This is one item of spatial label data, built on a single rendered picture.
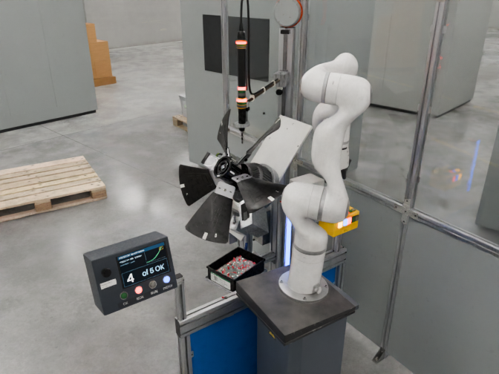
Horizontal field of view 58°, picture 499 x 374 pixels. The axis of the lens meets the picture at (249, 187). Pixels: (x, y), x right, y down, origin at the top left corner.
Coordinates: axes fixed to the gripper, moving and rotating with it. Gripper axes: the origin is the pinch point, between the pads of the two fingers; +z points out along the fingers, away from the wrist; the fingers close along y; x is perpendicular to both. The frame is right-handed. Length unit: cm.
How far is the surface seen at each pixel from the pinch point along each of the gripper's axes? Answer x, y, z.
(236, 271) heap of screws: 13, -44, 39
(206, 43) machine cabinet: 290, 102, -16
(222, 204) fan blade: 38, -35, 18
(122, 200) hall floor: 281, -8, 128
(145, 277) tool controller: -7, -93, 8
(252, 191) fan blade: 21.3, -29.8, 6.5
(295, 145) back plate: 38.6, 9.9, -1.6
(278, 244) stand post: 44, 5, 60
